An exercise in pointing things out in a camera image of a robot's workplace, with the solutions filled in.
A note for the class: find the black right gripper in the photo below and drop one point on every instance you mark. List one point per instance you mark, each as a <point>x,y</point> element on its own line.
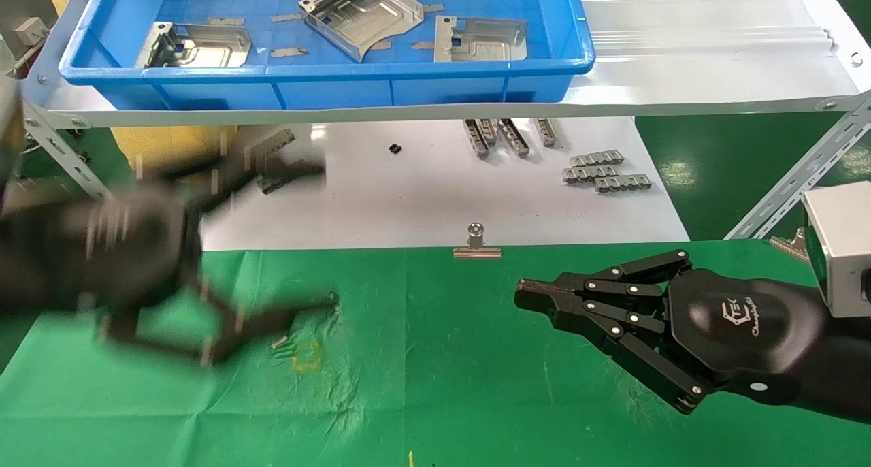
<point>748,331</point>

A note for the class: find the grey toothed metal strip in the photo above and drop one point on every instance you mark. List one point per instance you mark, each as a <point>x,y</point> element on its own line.
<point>597,158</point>
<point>589,173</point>
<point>622,183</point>

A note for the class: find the grey junction box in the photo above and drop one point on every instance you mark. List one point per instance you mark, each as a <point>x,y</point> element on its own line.
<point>30,30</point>

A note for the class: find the yellow mesh bag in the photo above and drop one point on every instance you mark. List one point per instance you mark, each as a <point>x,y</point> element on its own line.
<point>156,150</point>

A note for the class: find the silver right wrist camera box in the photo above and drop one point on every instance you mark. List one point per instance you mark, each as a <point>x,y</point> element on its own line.
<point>844,249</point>

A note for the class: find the grey tape strip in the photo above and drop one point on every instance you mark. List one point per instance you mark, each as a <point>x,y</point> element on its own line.
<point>433,7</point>
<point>287,17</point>
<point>423,45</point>
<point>288,52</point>
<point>382,45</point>
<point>224,21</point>

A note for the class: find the white metal shelf rack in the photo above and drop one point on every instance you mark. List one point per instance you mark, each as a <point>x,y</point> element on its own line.
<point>680,45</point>

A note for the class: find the green table cloth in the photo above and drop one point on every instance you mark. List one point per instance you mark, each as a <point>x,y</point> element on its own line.
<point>442,385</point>

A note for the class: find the grey metal rail piece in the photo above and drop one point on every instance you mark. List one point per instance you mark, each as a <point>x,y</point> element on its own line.
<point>476,139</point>
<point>488,131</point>
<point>546,132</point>
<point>514,137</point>

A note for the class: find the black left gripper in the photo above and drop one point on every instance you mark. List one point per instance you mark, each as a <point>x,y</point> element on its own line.
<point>102,269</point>

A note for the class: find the large blue plastic bin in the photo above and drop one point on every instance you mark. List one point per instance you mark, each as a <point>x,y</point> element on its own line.
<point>340,89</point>

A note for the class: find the silver binder clip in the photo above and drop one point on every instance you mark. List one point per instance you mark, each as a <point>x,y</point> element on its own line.
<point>476,251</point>
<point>789,244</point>

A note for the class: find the sheet metal bracket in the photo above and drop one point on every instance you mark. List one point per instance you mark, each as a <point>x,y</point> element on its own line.
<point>360,18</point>
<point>483,41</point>
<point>204,48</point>

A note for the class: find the grey slotted metal strip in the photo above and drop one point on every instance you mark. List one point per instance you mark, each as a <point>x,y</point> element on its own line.
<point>272,184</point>
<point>272,144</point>

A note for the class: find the small pale scrap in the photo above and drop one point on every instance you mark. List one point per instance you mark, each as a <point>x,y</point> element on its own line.
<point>282,345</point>

